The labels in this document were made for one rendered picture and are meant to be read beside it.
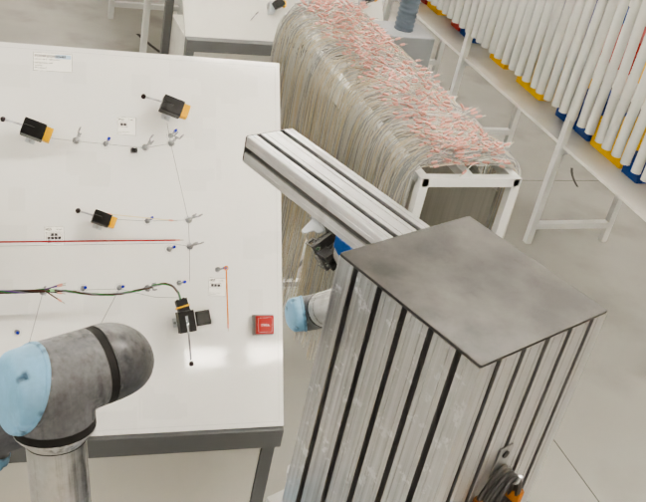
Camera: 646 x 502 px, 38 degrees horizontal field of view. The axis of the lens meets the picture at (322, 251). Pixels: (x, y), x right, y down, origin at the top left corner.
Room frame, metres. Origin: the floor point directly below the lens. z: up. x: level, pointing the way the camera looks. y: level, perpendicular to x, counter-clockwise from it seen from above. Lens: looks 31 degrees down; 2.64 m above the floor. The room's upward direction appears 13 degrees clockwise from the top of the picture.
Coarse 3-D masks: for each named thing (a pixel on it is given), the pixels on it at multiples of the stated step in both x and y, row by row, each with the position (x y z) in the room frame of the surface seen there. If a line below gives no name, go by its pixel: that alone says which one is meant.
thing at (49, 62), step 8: (40, 56) 2.28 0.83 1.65; (48, 56) 2.29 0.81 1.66; (56, 56) 2.30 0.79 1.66; (64, 56) 2.30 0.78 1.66; (72, 56) 2.31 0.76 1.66; (40, 64) 2.27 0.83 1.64; (48, 64) 2.27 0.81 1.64; (56, 64) 2.28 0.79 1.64; (64, 64) 2.29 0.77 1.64; (72, 64) 2.30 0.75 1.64; (64, 72) 2.28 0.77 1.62; (72, 72) 2.29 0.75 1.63
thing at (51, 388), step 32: (32, 352) 0.98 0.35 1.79; (64, 352) 0.99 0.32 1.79; (96, 352) 1.01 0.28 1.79; (0, 384) 0.96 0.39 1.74; (32, 384) 0.93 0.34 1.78; (64, 384) 0.96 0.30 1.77; (96, 384) 0.99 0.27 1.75; (0, 416) 0.95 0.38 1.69; (32, 416) 0.92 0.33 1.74; (64, 416) 0.94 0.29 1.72; (32, 448) 0.93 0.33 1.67; (64, 448) 0.94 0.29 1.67; (32, 480) 0.94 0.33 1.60; (64, 480) 0.93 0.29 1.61
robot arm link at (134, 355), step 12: (96, 324) 1.08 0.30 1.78; (108, 324) 1.08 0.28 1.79; (120, 324) 1.09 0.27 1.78; (108, 336) 1.05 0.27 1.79; (120, 336) 1.06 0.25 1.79; (132, 336) 1.07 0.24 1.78; (120, 348) 1.04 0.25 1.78; (132, 348) 1.05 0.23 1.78; (144, 348) 1.07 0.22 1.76; (120, 360) 1.02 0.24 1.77; (132, 360) 1.04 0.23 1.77; (144, 360) 1.06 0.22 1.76; (120, 372) 1.02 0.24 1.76; (132, 372) 1.03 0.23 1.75; (144, 372) 1.05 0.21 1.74; (120, 384) 1.01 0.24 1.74; (132, 384) 1.03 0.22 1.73; (120, 396) 1.02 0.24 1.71
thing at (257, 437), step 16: (160, 432) 1.85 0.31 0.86; (176, 432) 1.86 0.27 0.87; (192, 432) 1.87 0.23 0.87; (208, 432) 1.89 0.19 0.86; (224, 432) 1.90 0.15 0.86; (240, 432) 1.91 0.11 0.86; (256, 432) 1.93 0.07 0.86; (272, 432) 1.95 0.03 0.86; (96, 448) 1.77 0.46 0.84; (112, 448) 1.78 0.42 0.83; (128, 448) 1.80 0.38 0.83; (144, 448) 1.82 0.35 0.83; (160, 448) 1.83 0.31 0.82; (176, 448) 1.85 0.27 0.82; (192, 448) 1.87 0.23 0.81; (208, 448) 1.88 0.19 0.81; (224, 448) 1.90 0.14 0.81; (240, 448) 1.92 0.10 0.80
